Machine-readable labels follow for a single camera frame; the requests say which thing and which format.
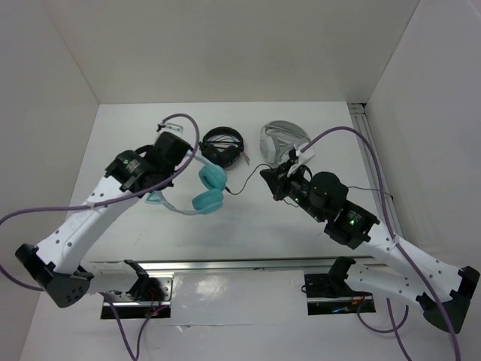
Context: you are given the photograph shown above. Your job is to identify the aluminium side rail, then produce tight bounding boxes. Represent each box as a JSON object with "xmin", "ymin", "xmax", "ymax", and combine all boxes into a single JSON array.
[{"xmin": 347, "ymin": 103, "xmax": 404, "ymax": 236}]

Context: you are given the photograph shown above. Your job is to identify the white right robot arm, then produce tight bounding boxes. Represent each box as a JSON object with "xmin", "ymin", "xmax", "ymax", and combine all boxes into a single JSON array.
[{"xmin": 260, "ymin": 165, "xmax": 480, "ymax": 333}]

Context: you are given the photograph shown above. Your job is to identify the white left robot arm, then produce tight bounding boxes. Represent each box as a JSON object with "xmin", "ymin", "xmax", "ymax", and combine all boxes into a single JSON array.
[{"xmin": 15, "ymin": 132, "xmax": 191, "ymax": 308}]

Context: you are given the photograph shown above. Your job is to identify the black headphones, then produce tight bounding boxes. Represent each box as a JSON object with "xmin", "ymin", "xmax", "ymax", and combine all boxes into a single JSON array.
[{"xmin": 199, "ymin": 126, "xmax": 250, "ymax": 169}]

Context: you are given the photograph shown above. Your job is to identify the thin black headphone cable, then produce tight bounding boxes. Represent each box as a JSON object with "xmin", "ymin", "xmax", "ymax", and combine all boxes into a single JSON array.
[{"xmin": 224, "ymin": 163, "xmax": 394, "ymax": 199}]

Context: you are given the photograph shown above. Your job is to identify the white gaming headset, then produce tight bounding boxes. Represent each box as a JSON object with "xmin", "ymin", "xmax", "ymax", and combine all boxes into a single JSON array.
[{"xmin": 259, "ymin": 120, "xmax": 311, "ymax": 167}]

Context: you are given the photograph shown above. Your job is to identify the teal cat-ear headphones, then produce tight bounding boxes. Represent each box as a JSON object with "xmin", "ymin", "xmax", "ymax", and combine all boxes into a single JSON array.
[{"xmin": 144, "ymin": 155, "xmax": 227, "ymax": 216}]

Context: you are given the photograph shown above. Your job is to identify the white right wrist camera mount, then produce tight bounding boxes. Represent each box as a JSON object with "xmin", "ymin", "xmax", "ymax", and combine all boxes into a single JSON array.
[{"xmin": 287, "ymin": 144, "xmax": 315, "ymax": 177}]

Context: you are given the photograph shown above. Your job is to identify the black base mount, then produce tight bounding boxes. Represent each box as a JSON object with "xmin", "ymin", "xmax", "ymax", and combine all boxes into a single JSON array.
[
  {"xmin": 106, "ymin": 272, "xmax": 174, "ymax": 320},
  {"xmin": 301, "ymin": 274, "xmax": 376, "ymax": 316}
]

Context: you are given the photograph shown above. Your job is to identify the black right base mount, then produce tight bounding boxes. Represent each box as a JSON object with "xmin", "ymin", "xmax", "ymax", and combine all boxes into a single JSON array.
[{"xmin": 301, "ymin": 274, "xmax": 376, "ymax": 316}]

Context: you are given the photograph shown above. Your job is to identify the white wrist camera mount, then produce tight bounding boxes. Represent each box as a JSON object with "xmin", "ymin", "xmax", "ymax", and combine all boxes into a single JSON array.
[
  {"xmin": 156, "ymin": 122, "xmax": 183, "ymax": 139},
  {"xmin": 287, "ymin": 144, "xmax": 315, "ymax": 177}
]

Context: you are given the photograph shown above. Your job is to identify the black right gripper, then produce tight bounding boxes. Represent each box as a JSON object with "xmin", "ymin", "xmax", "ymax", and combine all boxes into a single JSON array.
[{"xmin": 259, "ymin": 158, "xmax": 325, "ymax": 221}]

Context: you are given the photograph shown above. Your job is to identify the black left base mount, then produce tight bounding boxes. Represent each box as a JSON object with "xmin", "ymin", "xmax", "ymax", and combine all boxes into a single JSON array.
[{"xmin": 106, "ymin": 272, "xmax": 174, "ymax": 320}]

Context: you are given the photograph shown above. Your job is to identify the aluminium table edge rail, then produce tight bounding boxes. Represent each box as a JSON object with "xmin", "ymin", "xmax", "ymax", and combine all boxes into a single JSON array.
[{"xmin": 84, "ymin": 256, "xmax": 380, "ymax": 272}]

